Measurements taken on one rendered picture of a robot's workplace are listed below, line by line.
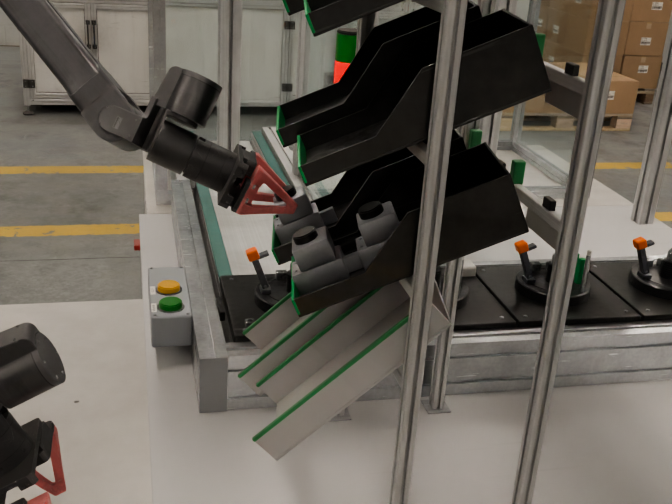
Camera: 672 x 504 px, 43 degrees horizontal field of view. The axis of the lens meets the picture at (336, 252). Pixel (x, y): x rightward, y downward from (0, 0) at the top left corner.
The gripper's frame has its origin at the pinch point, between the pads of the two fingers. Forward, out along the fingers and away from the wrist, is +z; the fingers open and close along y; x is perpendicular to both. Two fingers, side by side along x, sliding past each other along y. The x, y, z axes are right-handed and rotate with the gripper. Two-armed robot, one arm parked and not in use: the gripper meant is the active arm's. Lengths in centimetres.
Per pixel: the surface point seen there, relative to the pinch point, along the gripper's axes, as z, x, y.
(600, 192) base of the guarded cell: 111, -13, 125
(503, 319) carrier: 48, 8, 21
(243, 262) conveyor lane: 10, 30, 57
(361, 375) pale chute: 12.9, 10.2, -22.0
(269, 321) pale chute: 7.4, 19.8, 6.5
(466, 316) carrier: 42.6, 10.6, 21.8
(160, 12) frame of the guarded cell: -26, -3, 106
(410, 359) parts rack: 15.7, 4.5, -25.6
